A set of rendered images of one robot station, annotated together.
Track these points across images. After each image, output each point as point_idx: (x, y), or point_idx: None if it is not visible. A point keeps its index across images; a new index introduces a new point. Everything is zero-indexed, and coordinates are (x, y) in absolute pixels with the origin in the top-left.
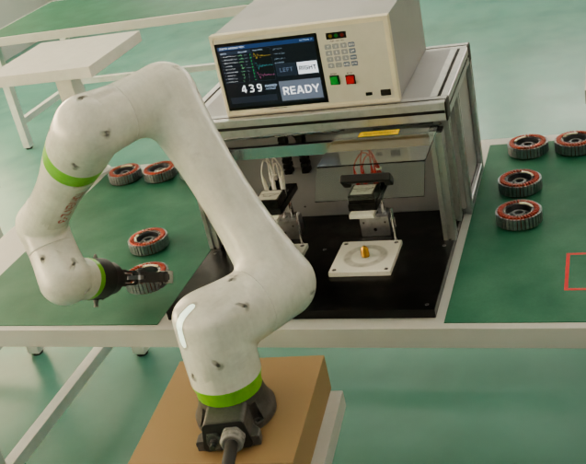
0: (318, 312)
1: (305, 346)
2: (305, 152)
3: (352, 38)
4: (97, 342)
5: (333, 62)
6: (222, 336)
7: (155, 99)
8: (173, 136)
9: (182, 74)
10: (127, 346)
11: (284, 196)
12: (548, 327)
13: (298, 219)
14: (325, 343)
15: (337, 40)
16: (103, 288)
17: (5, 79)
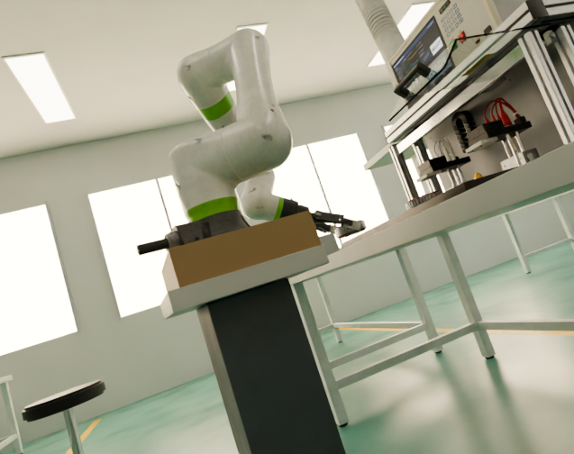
0: (396, 217)
1: (386, 249)
2: (444, 114)
3: (454, 0)
4: (318, 270)
5: (449, 30)
6: (176, 160)
7: (223, 45)
8: (231, 65)
9: (246, 29)
10: (326, 271)
11: (443, 160)
12: (559, 148)
13: (451, 175)
14: (394, 242)
15: (446, 10)
16: (280, 213)
17: (369, 161)
